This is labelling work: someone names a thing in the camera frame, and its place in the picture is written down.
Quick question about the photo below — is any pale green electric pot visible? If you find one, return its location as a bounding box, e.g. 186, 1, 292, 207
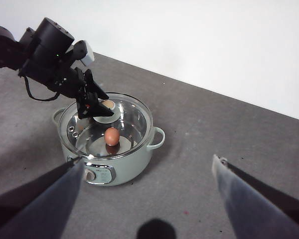
52, 92, 166, 187

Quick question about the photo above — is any brown egg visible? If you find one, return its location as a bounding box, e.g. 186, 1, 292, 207
104, 127, 121, 146

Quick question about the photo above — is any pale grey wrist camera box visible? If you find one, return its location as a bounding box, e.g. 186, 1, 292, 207
72, 40, 96, 68

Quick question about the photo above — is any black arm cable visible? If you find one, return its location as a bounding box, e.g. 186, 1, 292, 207
23, 74, 60, 102

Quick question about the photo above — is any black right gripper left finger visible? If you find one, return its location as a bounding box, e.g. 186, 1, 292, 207
0, 156, 85, 239

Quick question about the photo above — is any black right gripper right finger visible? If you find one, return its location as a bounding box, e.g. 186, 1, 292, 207
212, 153, 299, 239

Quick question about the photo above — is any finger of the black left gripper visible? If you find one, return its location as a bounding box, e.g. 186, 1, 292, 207
83, 69, 110, 101
76, 97, 115, 120

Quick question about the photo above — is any glass lid with green knob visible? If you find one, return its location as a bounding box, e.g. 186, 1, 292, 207
57, 92, 154, 159

